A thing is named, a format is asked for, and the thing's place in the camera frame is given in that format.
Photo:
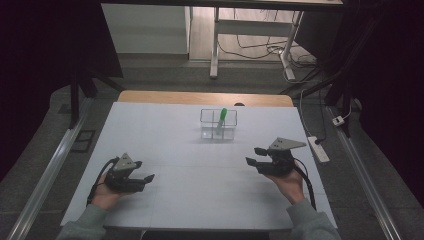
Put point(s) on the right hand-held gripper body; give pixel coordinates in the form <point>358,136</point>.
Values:
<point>280,163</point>

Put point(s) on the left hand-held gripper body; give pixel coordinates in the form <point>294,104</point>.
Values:
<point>121,176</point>

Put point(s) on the green highlighter pen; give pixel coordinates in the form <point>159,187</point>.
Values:
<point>221,120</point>

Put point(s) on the clear plastic pen holder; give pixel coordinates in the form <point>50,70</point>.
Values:
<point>208,131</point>

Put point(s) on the person's right hand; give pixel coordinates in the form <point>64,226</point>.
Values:
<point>293,186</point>

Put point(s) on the person's left hand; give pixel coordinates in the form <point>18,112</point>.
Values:
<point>105,198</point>

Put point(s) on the white table cover board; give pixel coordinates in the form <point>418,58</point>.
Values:
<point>186,183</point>

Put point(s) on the white power strip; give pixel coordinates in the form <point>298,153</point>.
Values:
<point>319,150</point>

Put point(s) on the small white adapter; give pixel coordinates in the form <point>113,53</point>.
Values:
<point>338,120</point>

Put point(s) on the wooden table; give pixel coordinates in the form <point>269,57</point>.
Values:
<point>200,98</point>

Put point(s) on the black metal stand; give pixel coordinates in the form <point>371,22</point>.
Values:
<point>343,90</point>
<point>75,100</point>

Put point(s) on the dark curtain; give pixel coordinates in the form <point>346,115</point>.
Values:
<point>393,83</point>
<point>40,66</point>

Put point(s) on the black floor frame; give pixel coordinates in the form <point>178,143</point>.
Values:
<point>83,141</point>

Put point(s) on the aluminium rail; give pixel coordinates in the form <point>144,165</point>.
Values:
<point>363,180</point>
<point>50,173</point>

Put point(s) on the white desk frame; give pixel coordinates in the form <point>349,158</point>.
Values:
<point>253,27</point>

